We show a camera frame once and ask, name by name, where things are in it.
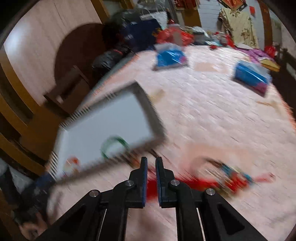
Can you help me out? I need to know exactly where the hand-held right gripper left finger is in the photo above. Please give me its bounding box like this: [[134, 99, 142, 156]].
[[40, 157, 148, 241]]

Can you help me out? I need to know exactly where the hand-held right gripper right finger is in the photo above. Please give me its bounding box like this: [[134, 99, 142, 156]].
[[155, 157, 266, 241]]

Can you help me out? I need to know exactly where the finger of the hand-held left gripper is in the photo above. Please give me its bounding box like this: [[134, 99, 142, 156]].
[[35, 171, 58, 193]]

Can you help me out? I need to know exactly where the red tassel knot ornament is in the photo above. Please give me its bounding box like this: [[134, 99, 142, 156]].
[[147, 173, 222, 201]]

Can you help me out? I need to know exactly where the green bangle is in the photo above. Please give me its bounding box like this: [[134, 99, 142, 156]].
[[100, 136, 130, 159]]

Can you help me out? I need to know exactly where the white tray with striped rim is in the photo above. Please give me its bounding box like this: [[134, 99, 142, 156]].
[[46, 81, 167, 184]]

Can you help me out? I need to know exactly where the colourful bead bracelet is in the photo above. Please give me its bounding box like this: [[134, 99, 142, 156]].
[[217, 162, 256, 194]]

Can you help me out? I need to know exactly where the pink quilted tablecloth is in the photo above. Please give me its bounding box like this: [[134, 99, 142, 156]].
[[46, 44, 296, 241]]

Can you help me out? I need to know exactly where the brown wooden chair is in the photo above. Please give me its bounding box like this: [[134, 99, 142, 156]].
[[43, 65, 91, 114]]

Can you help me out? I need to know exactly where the blue tissue pack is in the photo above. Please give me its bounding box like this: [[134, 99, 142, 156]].
[[152, 44, 189, 71], [232, 60, 272, 96]]

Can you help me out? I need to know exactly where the black plastic bag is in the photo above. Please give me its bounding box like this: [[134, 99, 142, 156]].
[[102, 11, 139, 47], [91, 46, 137, 77]]

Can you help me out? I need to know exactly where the dark round wooden board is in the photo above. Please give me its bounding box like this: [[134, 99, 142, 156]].
[[54, 23, 109, 93]]

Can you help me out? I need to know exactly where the red plastic bag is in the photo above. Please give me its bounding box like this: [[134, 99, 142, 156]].
[[156, 25, 195, 46]]

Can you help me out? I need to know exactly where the blue paper bag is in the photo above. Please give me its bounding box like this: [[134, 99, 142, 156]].
[[126, 20, 162, 50]]

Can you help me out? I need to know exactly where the purple cloth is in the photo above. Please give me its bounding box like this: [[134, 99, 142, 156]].
[[236, 46, 278, 61]]

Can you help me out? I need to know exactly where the dark wooden chair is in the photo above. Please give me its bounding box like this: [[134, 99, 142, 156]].
[[276, 47, 296, 80]]

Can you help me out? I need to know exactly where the floral cream garment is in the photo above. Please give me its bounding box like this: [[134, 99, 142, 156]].
[[218, 7, 260, 49]]

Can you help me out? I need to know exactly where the red hanging lantern decoration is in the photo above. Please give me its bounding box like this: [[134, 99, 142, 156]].
[[174, 0, 201, 10]]

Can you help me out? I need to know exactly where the framed red diamond decoration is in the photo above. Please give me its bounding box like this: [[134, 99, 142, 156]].
[[217, 0, 247, 10]]

